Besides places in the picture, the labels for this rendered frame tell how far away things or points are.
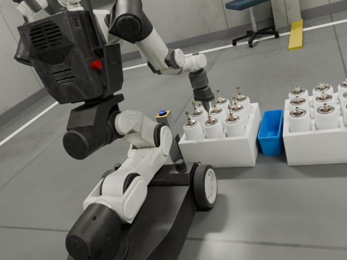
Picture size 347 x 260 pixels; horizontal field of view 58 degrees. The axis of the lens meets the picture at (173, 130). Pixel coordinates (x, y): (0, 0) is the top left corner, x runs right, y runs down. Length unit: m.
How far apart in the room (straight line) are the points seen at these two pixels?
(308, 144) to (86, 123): 1.00
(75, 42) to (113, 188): 0.58
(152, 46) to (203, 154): 0.75
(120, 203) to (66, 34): 0.61
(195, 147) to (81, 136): 0.77
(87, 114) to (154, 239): 0.53
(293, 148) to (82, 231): 1.01
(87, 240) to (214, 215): 0.61
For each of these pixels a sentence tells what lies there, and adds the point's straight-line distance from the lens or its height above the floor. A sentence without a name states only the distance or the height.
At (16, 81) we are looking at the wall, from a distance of 4.70.
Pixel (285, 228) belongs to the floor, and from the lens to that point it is 1.37.
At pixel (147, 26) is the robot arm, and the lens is 1.17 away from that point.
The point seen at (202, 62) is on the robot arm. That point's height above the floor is 0.59.
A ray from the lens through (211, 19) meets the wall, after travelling 4.41.
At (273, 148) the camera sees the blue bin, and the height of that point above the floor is 0.05.
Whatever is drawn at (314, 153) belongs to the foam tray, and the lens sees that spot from 1.62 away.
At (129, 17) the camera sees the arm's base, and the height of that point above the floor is 0.92.
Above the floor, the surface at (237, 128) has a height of 0.22.
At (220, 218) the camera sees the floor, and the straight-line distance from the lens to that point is 1.47.
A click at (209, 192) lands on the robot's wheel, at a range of 1.51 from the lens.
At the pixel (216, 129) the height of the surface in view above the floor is 0.22.
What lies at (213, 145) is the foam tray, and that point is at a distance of 1.67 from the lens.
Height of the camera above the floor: 1.01
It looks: 26 degrees down
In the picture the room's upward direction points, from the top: 20 degrees counter-clockwise
